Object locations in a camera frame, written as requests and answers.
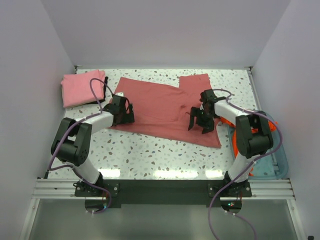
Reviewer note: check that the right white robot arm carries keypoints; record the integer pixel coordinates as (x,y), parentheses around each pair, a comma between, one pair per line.
(253,134)

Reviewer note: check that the clear teal plastic bin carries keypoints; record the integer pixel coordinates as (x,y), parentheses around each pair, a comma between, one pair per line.
(273,165)

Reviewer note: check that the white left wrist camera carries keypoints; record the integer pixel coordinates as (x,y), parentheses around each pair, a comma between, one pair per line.
(121,94)

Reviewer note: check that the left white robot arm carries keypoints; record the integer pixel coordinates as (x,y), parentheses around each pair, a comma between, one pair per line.
(71,144)

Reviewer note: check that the folded black t shirt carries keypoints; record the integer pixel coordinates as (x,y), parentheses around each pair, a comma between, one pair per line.
(102,99)

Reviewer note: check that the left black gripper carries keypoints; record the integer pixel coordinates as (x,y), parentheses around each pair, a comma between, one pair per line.
(128,117)

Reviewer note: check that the folded pink t shirt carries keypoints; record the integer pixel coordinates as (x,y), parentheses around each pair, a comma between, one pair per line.
(76,89)

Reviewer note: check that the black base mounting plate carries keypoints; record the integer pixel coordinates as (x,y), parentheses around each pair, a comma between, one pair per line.
(115,192)

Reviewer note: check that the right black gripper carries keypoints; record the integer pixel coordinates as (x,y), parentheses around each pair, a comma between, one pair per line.
(195,112)

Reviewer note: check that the dusty red t shirt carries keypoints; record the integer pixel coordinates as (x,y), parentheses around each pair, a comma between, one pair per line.
(163,111)

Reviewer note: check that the aluminium frame rail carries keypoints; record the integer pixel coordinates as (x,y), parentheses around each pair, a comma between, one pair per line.
(261,189)

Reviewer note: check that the orange t shirt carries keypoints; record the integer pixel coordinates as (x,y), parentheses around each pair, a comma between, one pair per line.
(234,139)

